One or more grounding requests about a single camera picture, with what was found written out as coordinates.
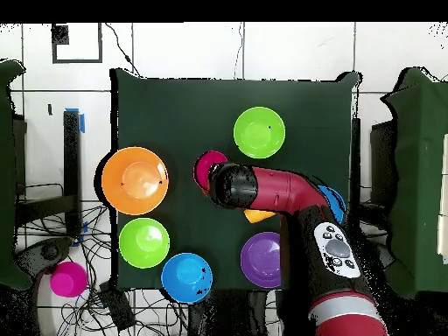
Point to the black cabinet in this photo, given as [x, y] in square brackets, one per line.
[383, 164]

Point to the white round stool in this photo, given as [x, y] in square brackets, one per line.
[47, 315]

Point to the blue plastic bowl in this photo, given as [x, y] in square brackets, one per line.
[187, 278]
[336, 203]

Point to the purple plastic bowl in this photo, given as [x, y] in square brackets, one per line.
[260, 260]

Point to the black power brick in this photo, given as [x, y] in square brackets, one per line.
[117, 308]

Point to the large orange plastic bowl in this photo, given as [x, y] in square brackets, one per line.
[134, 180]

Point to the green cloth side table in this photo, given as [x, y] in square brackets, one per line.
[7, 175]
[420, 175]

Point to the dark grey chair base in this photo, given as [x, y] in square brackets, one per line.
[49, 252]

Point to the black square floor frame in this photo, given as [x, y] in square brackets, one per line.
[60, 35]

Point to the black stand frame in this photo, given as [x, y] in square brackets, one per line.
[71, 157]
[356, 175]

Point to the pink plastic bowl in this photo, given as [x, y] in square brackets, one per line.
[204, 168]

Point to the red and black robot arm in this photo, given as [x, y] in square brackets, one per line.
[287, 189]

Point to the blue tape strip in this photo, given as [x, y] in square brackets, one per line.
[82, 124]

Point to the pink plastic cup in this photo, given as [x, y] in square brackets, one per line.
[68, 280]

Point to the green plastic bowl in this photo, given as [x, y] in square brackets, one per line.
[144, 243]
[259, 132]

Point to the orange plastic cup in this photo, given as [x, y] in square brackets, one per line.
[257, 215]

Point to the dark green table cloth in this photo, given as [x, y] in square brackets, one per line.
[210, 98]

